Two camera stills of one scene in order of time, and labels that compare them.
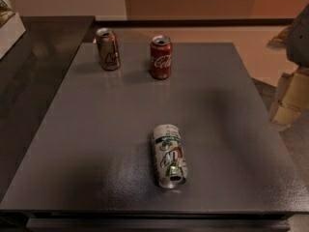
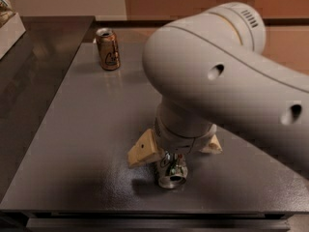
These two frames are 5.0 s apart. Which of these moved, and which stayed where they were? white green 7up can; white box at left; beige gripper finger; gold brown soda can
Moved: beige gripper finger
Stayed: gold brown soda can; white green 7up can; white box at left
